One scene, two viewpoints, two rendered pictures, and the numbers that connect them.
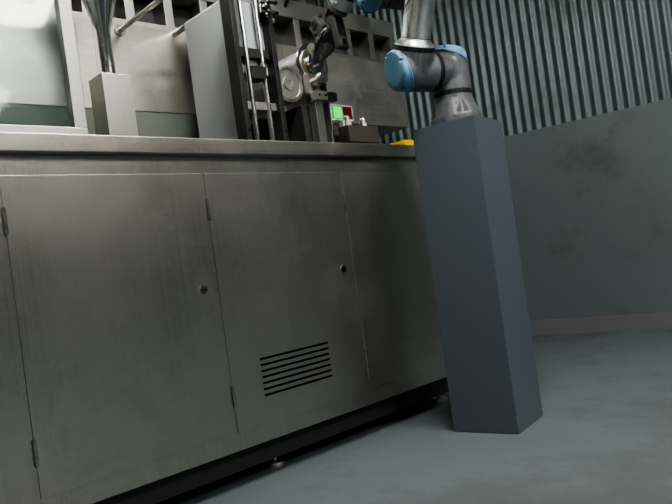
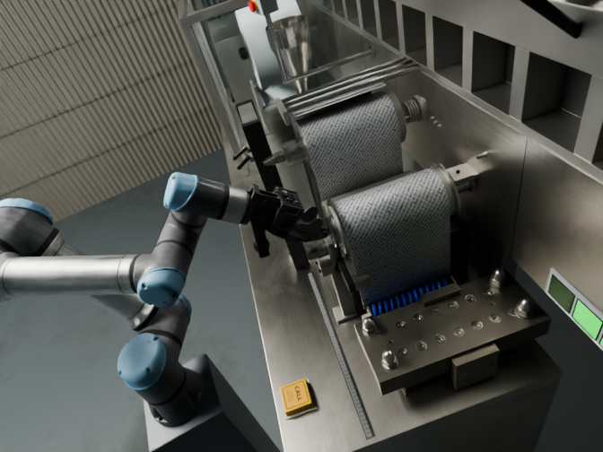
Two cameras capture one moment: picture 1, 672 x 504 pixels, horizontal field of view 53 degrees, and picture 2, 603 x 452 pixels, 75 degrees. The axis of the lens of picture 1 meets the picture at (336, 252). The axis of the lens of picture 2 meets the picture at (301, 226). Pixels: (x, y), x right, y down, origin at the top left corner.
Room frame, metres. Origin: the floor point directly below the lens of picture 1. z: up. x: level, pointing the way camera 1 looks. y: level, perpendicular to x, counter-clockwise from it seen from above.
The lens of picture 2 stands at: (2.77, -0.56, 1.85)
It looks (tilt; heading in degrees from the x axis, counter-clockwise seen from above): 40 degrees down; 131
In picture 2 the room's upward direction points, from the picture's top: 18 degrees counter-clockwise
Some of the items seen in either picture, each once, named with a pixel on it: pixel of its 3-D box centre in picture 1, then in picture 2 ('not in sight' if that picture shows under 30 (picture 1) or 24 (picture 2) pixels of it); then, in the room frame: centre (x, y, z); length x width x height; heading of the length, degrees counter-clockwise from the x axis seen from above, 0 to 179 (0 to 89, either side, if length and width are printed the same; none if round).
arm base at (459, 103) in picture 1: (454, 109); (171, 389); (2.02, -0.41, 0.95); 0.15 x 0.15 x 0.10
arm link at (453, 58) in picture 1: (447, 70); (151, 365); (2.02, -0.41, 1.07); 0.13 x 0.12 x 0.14; 118
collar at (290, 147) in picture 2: not in sight; (295, 152); (2.20, 0.16, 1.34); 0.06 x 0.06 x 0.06; 44
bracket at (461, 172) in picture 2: not in sight; (460, 173); (2.60, 0.20, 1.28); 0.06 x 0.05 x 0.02; 44
